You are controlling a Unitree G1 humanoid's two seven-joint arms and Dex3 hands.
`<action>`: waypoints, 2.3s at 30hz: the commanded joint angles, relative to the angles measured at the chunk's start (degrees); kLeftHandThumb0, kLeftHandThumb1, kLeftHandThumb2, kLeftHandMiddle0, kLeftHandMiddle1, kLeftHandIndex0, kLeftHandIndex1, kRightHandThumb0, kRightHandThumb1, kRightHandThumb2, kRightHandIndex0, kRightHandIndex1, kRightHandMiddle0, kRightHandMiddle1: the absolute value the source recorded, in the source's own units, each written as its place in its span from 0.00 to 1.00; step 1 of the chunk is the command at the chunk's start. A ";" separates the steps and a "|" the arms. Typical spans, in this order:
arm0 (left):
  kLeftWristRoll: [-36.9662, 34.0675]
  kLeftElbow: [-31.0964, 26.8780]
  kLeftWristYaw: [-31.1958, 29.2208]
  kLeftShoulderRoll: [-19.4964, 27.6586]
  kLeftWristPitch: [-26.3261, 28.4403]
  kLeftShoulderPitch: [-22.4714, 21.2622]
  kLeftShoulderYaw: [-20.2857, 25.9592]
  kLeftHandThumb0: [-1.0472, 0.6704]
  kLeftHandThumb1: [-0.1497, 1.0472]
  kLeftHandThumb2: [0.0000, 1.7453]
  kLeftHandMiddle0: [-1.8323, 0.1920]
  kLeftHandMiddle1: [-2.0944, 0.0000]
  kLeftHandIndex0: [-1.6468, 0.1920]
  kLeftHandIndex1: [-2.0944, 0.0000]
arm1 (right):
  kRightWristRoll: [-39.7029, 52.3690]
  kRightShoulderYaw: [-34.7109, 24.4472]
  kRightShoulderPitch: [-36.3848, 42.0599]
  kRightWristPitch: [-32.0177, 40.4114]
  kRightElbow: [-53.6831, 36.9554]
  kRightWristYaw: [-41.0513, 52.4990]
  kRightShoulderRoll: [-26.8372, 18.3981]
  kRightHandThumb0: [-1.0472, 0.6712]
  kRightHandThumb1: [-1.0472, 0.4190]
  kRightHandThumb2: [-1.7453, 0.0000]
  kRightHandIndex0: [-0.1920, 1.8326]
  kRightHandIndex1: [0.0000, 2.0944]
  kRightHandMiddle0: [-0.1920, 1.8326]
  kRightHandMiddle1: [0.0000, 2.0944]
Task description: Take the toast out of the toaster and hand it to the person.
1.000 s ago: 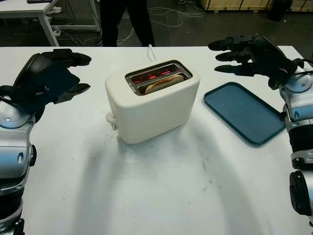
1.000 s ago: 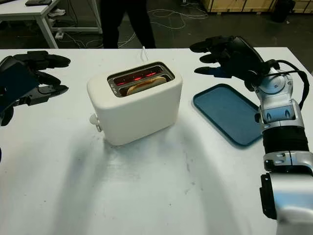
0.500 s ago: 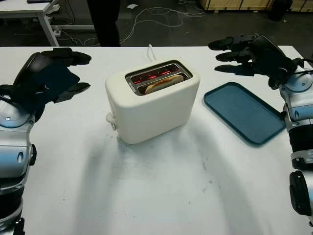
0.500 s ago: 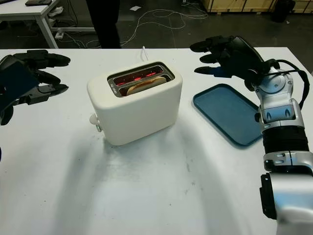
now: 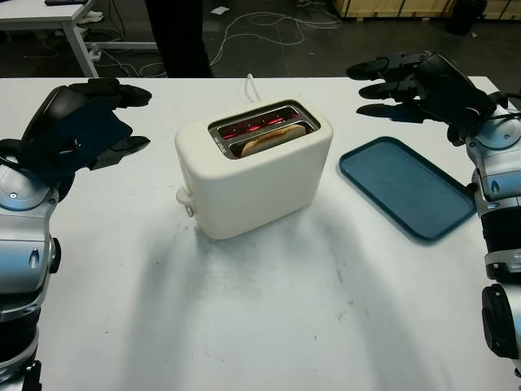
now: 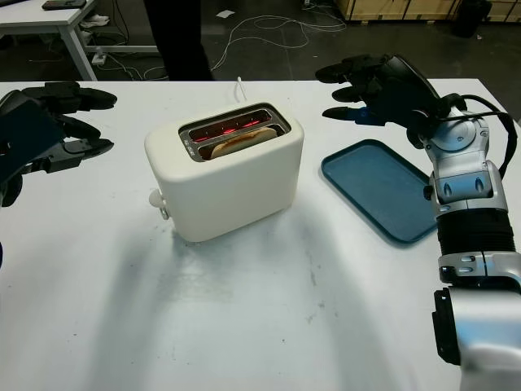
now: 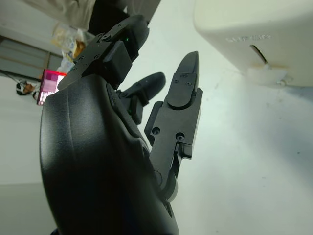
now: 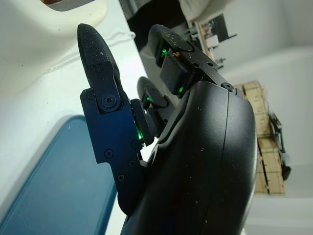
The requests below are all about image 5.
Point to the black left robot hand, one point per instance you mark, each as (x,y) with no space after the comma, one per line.
(53,104)

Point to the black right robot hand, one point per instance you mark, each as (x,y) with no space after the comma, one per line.
(443,85)

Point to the browned toast slice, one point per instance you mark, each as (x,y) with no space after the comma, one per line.
(272,140)

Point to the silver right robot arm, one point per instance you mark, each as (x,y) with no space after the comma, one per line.
(498,191)

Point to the person in black trousers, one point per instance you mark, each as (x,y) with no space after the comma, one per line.
(179,36)

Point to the cream toaster lever knob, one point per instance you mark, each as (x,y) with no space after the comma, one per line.
(184,196)

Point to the cream white two-slot toaster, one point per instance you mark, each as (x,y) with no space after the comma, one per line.
(260,195)

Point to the white floor power strip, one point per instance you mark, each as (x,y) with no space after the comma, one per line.
(95,55)

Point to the black bin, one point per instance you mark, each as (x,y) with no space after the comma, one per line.
(466,16)

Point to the white office desk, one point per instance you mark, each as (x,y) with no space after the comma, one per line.
(36,14)

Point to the white shoes under desk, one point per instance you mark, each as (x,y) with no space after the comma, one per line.
(91,17)

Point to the dark teal plastic tray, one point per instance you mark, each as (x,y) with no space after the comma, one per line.
(403,187)

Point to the white paper sheet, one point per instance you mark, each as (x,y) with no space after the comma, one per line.
(221,10)

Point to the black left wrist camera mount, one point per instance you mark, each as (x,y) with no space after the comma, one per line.
(81,130)

